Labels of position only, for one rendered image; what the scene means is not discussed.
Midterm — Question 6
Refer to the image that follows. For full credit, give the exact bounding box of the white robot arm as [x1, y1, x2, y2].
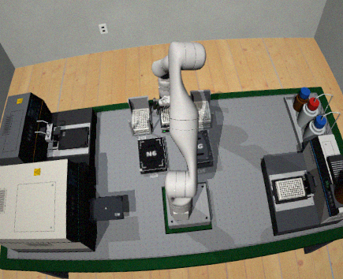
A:
[151, 41, 206, 221]

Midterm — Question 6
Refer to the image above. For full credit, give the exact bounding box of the black plate nest with label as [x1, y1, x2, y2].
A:
[137, 137, 167, 174]

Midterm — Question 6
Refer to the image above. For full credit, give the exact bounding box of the blue bottle cap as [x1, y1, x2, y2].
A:
[300, 87, 311, 99]
[315, 115, 326, 128]

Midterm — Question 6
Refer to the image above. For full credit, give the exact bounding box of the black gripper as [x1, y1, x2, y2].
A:
[153, 98, 164, 114]

